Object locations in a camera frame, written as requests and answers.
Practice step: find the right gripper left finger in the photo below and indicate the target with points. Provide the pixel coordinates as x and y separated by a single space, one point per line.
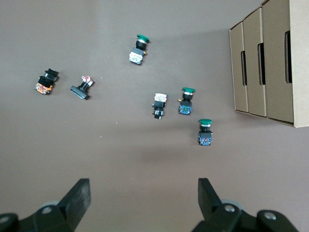
60 217

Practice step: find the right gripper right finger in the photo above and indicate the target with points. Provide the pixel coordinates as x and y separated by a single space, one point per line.
224 220

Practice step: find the green mushroom push button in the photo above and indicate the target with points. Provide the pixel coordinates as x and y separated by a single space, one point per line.
185 107
205 137
137 56

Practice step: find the brown paper table cover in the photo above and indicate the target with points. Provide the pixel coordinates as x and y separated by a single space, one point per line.
144 157

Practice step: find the brown cardboard box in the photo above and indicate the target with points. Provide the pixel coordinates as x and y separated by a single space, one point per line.
237 84
253 96
277 96

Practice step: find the black square head switch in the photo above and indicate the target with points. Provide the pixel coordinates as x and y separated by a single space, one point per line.
80 90

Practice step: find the black selector switch pale block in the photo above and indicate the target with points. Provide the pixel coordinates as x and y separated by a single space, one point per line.
159 105

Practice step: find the black selector switch orange block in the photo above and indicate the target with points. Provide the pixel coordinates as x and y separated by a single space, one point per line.
44 85

